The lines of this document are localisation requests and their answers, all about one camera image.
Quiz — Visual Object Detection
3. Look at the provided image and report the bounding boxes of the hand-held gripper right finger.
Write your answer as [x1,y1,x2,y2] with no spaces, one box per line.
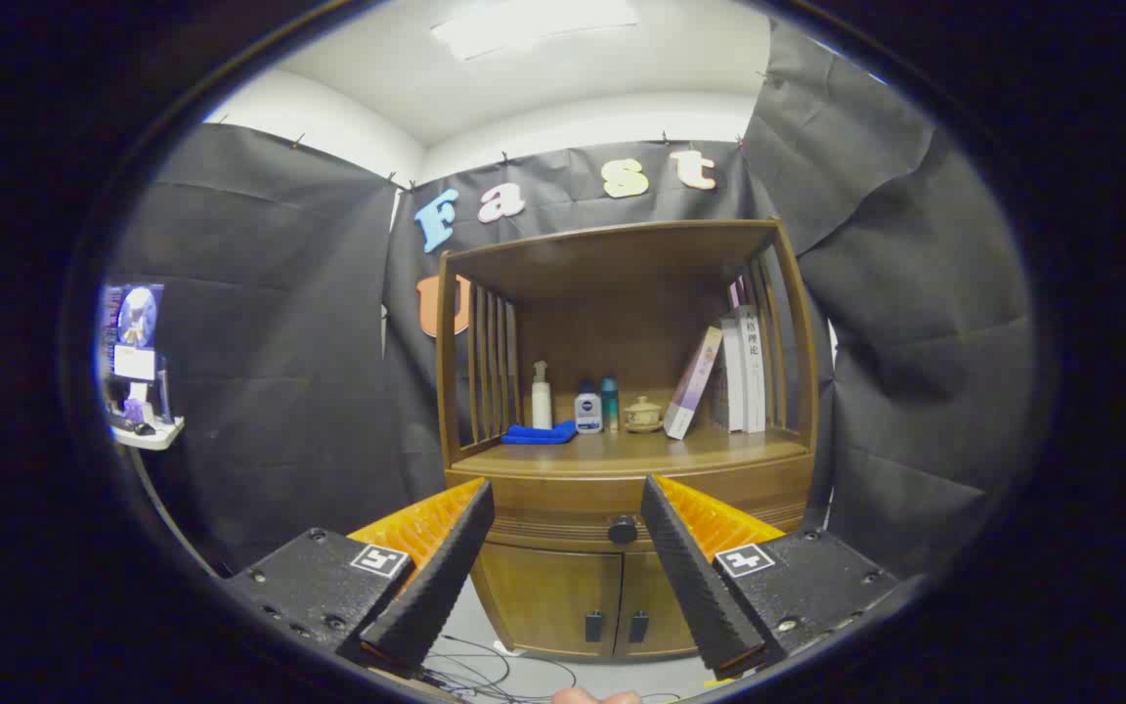
[639,474,901,681]

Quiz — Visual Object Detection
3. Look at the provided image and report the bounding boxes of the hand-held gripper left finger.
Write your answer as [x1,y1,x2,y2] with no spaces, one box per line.
[221,477,496,681]

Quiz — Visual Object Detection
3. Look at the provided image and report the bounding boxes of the wooden drawer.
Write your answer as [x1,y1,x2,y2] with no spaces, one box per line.
[446,460,815,553]

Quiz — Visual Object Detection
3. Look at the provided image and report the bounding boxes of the wooden cabinet door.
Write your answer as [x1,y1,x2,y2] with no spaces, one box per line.
[617,548,720,658]
[473,541,623,658]

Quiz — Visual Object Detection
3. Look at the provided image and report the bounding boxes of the wooden countertop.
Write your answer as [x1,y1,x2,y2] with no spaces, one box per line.
[451,422,811,480]

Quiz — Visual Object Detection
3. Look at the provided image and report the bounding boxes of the wooden cabinet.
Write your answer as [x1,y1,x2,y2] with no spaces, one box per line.
[434,218,820,661]

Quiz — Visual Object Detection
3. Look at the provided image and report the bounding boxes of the blue folded cloth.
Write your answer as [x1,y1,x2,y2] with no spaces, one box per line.
[500,420,578,446]

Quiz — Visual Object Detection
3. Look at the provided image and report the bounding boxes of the purple and white book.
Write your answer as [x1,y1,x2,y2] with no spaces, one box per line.
[663,326,723,441]

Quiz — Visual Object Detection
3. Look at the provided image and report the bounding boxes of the white lotion bottle blue cap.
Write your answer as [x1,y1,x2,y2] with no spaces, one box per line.
[574,381,604,435]

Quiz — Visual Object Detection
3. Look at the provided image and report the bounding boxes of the plain white book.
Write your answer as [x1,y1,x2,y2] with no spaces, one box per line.
[719,315,745,433]

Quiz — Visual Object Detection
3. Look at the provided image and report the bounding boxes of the white book black lettering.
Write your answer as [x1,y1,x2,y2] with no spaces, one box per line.
[737,305,767,434]

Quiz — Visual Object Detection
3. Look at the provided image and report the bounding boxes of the black backdrop cloth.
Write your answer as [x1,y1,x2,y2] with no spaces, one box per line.
[104,20,1038,588]

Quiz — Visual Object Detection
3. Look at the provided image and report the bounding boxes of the white desk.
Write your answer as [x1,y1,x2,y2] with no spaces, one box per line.
[111,416,186,451]

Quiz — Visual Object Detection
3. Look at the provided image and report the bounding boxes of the black floor cables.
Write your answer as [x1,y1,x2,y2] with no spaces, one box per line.
[421,636,584,704]

